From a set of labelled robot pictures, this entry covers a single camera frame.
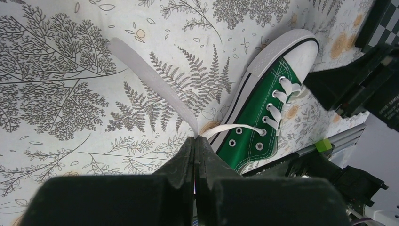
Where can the lime green block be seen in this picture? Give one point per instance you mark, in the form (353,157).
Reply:
(324,145)

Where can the white shoelace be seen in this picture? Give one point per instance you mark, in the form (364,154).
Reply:
(133,61)

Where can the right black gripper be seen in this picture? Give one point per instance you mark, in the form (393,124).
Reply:
(370,83)

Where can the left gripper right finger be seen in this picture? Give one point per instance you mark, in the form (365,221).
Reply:
(225,198)

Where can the green white sneaker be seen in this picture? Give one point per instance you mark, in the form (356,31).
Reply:
(250,129)

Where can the black white checkerboard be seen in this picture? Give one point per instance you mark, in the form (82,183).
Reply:
(380,26)

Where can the aluminium frame rail front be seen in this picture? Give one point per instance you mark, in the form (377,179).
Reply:
(338,142)

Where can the floral patterned table mat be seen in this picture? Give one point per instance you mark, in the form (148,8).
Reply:
(69,108)

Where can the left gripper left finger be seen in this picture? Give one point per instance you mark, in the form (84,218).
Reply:
(163,198)

